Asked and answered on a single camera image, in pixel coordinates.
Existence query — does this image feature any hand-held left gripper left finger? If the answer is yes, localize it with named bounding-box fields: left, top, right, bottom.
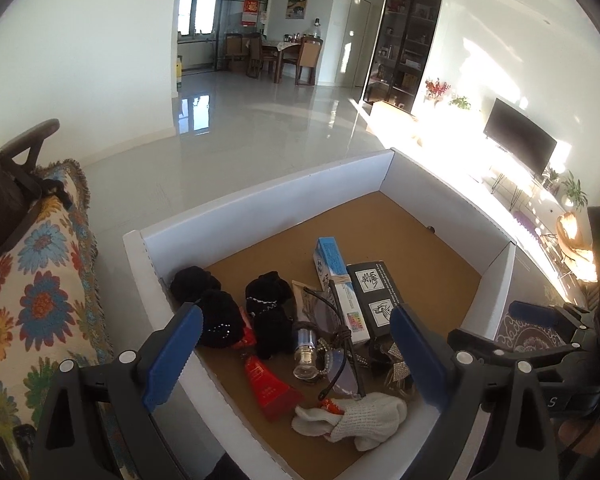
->
left=30, top=302, right=204, bottom=480

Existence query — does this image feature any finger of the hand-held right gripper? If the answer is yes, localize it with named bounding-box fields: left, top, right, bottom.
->
left=447, top=329, right=588, bottom=386
left=507, top=300, right=600, bottom=345

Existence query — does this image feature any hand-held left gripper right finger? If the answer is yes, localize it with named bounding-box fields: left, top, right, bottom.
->
left=389, top=304, right=571, bottom=480

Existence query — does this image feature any rhinestone bow hair clip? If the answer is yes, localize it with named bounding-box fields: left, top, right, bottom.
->
left=365, top=342, right=421, bottom=391

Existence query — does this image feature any black knit glove with rhinestones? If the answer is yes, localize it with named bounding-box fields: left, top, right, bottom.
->
left=182, top=290, right=246, bottom=348

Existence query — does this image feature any clear pouch with black strap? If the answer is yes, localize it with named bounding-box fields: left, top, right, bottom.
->
left=300, top=280, right=368, bottom=401

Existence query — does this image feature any black printed box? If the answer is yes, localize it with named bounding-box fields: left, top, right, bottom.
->
left=346, top=260, right=406, bottom=346

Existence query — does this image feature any white knit glove orange cuff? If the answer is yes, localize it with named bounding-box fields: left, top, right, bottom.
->
left=291, top=391, right=410, bottom=453

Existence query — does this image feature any red snack packet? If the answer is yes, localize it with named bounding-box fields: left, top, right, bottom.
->
left=232, top=335, right=305, bottom=421

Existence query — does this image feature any black sock with silver trim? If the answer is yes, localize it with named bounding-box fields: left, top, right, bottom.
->
left=245, top=271, right=295, bottom=360

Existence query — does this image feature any clear glass bottle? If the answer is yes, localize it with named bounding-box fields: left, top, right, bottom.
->
left=292, top=322, right=331, bottom=381

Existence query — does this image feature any blue white toothpaste box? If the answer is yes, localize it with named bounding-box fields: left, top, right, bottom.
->
left=312, top=236, right=371, bottom=346

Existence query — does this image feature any beige packet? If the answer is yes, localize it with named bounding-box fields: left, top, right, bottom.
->
left=291, top=279, right=326, bottom=323

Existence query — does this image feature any white cardboard box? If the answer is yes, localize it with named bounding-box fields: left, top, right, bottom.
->
left=122, top=147, right=517, bottom=480

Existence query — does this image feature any person's right forearm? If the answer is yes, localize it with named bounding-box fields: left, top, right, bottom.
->
left=555, top=412, right=600, bottom=458

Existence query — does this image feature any brown patterned desktop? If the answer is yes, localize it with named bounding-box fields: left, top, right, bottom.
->
left=495, top=240, right=600, bottom=361

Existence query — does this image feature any orange lounge chair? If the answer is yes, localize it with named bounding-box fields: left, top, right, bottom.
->
left=555, top=212, right=598, bottom=281

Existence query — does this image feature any white media console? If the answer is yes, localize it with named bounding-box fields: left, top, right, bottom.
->
left=480, top=160, right=581, bottom=241

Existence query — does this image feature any large green potted plant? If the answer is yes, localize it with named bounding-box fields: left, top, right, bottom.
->
left=560, top=172, right=588, bottom=211

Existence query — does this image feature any floral woven blanket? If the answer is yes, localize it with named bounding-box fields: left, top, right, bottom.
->
left=0, top=160, right=131, bottom=480

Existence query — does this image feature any black television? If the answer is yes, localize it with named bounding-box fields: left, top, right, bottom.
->
left=482, top=97, right=558, bottom=176

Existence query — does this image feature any black bag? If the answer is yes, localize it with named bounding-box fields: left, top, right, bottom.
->
left=0, top=119, right=76, bottom=271

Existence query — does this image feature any red flower arrangement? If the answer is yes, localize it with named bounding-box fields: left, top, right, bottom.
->
left=424, top=77, right=452, bottom=103

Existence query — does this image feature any dark glass display cabinet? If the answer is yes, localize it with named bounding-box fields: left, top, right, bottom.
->
left=362, top=0, right=446, bottom=111

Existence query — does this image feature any wooden dining chair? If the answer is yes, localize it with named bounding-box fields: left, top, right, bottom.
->
left=295, top=35, right=323, bottom=87
left=245, top=32, right=263, bottom=78
left=224, top=32, right=243, bottom=72

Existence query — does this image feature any wooden dining table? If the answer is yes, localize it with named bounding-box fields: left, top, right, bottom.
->
left=260, top=40, right=306, bottom=83

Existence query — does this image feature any white door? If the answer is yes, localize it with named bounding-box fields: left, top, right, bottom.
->
left=335, top=0, right=373, bottom=88

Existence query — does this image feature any balcony window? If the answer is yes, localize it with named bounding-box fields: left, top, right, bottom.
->
left=177, top=0, right=218, bottom=38

